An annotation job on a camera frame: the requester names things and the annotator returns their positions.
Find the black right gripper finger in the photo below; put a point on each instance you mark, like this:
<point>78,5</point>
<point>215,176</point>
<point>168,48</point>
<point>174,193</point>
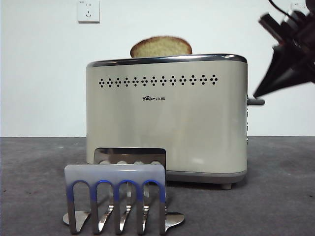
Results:
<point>299,76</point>
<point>276,66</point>

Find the grey toaster lever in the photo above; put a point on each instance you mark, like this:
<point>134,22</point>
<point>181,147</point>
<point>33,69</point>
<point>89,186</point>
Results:
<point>258,101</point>

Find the brown-crusted bread slice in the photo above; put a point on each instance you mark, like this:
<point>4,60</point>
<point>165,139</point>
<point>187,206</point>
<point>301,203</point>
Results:
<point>160,48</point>

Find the cream toaster with steel top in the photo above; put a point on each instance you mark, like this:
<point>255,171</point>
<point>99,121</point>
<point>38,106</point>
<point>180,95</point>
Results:
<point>172,127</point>

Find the steel toast rack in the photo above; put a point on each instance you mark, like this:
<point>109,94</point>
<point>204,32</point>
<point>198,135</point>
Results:
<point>113,173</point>

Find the white wall socket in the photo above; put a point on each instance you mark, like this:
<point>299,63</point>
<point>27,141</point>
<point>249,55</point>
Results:
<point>89,12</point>
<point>296,5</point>

